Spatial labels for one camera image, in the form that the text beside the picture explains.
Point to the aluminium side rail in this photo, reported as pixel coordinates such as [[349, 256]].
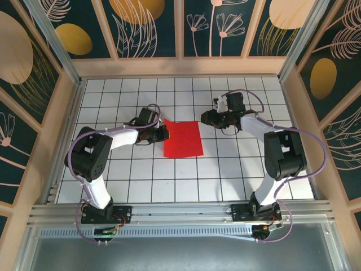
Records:
[[66, 135], [300, 135]]

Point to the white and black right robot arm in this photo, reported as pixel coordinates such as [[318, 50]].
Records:
[[282, 155]]

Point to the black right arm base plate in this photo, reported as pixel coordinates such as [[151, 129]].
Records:
[[239, 212]]

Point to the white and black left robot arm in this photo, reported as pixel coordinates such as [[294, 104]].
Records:
[[90, 158]]

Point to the red paper sheet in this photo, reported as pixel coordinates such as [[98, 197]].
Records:
[[183, 139]]

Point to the aluminium corner post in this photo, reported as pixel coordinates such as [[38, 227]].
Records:
[[56, 48], [301, 42]]

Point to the grey metal sheet panel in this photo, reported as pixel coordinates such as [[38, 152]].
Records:
[[180, 255]]

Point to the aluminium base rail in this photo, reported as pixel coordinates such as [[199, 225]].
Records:
[[180, 211]]

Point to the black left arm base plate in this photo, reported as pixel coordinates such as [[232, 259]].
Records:
[[124, 214]]

